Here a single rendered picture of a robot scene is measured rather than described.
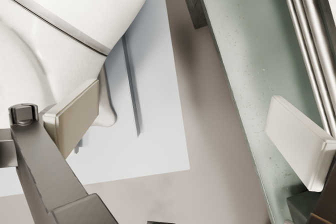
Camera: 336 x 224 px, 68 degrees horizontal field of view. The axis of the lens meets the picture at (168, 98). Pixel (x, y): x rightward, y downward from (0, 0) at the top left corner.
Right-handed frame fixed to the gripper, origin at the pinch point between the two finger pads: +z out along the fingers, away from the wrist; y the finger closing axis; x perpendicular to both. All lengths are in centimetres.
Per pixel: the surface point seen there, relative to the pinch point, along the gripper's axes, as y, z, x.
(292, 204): 35, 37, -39
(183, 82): 7, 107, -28
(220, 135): 28, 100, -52
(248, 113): 24, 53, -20
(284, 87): 33, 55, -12
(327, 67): 29.6, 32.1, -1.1
